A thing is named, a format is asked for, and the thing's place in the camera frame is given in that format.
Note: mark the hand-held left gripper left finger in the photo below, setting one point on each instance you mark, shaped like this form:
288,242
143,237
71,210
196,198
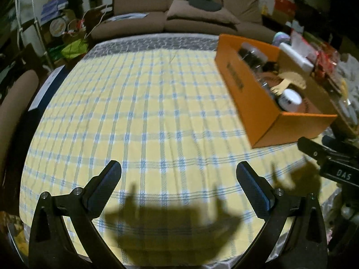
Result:
103,186

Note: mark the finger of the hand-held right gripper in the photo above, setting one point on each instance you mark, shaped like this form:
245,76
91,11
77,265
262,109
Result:
311,148
339,145

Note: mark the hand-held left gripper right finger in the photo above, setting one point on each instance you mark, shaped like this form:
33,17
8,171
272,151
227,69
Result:
252,189

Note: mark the brown leather stitched pouch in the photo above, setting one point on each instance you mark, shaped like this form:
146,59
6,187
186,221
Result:
308,107

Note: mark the orange cardboard box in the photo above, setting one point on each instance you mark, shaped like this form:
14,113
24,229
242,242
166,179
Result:
244,89

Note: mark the glass jar grey lid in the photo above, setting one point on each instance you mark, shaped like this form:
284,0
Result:
251,54

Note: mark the white round jar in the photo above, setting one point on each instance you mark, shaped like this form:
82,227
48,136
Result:
289,99

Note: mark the clear glass jar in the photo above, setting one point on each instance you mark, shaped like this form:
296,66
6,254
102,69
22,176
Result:
265,83

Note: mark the yellow plaid tablecloth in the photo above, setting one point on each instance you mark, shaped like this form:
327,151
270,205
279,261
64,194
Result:
140,103

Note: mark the white tissue box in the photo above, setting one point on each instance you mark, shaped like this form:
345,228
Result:
297,58

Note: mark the white paper sheet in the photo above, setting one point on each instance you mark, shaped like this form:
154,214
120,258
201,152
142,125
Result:
46,89

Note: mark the pastel round container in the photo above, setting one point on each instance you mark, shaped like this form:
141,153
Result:
281,37

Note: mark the brown chair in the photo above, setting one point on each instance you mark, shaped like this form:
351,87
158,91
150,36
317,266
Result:
16,106

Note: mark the green bag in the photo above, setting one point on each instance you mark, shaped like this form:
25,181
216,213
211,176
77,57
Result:
73,50

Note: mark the grey stone-pattern blanket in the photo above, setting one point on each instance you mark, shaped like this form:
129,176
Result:
126,44

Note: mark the red cardboard box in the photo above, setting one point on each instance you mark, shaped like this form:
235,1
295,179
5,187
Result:
284,7

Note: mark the round printed tin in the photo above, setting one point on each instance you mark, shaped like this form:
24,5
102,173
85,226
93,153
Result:
57,26

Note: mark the brown cushion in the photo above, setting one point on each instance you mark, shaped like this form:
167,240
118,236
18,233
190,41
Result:
202,14

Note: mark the white metal rack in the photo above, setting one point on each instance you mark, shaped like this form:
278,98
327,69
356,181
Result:
33,25

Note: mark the blue stacked boxes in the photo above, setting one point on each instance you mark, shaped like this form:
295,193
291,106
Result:
54,9

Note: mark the brown sofa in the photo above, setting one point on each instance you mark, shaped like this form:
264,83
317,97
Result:
140,5

